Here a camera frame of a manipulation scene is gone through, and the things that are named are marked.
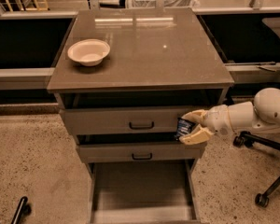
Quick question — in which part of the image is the blue rxbar wrapper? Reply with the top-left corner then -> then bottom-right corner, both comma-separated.
175,118 -> 196,140

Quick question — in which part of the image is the white wire basket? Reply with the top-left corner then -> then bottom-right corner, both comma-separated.
126,0 -> 200,8

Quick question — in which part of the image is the grey drawer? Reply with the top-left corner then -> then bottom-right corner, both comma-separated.
77,141 -> 206,163
60,105 -> 208,135
90,160 -> 201,224

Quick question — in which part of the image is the grey top drawer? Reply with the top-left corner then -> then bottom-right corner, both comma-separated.
60,105 -> 208,135

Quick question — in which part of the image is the grey bottom drawer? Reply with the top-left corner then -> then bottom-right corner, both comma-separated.
90,160 -> 201,224

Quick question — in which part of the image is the grey drawer cabinet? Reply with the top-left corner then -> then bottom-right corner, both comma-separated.
46,7 -> 235,224

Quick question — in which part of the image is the white paper bowl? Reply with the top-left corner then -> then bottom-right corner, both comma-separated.
67,39 -> 110,67

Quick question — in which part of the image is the black stand leg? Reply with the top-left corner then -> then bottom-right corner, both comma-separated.
0,196 -> 32,224

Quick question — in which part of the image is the grey middle drawer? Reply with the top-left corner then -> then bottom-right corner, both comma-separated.
77,141 -> 206,163

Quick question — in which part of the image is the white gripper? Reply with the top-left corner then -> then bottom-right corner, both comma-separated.
179,105 -> 231,145

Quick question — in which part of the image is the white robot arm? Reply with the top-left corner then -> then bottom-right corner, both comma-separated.
178,88 -> 280,145

